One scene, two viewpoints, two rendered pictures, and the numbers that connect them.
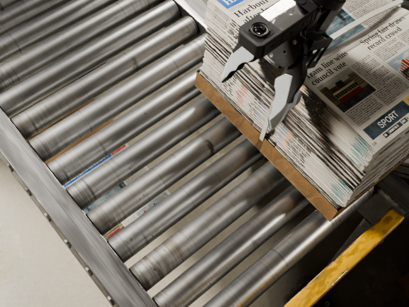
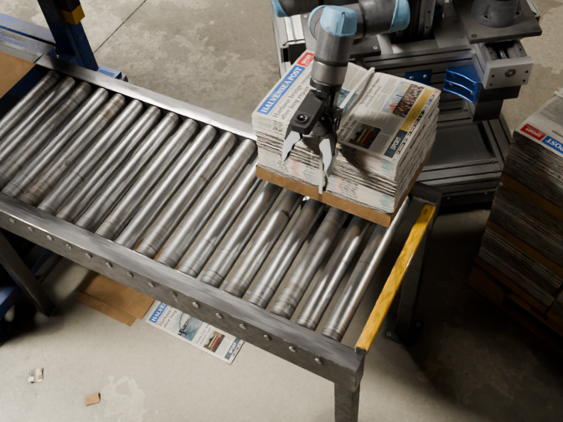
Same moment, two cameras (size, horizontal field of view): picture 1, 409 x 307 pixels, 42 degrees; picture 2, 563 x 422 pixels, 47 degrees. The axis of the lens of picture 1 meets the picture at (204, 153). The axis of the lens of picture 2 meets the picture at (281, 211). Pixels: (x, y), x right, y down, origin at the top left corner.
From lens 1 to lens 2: 0.68 m
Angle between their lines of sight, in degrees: 9
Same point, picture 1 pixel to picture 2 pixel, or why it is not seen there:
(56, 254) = (174, 381)
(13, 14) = (95, 179)
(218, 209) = (311, 250)
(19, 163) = (158, 277)
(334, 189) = (382, 203)
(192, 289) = (318, 306)
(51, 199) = (194, 290)
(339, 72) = (354, 127)
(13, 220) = (122, 368)
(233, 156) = (305, 213)
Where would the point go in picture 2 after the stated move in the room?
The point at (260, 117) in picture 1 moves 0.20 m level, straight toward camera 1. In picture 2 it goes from (314, 177) to (328, 244)
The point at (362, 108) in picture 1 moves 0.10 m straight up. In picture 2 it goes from (378, 142) to (380, 111)
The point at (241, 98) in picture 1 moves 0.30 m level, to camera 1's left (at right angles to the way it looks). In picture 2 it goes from (296, 170) to (179, 203)
